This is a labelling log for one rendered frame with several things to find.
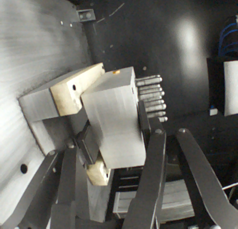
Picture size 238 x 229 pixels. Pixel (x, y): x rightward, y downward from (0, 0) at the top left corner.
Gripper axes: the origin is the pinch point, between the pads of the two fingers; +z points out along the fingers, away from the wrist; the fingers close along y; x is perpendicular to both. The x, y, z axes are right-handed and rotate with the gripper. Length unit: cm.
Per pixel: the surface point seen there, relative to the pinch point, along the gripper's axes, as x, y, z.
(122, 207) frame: -25.0, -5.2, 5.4
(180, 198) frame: -24.7, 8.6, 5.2
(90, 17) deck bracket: 19.8, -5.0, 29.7
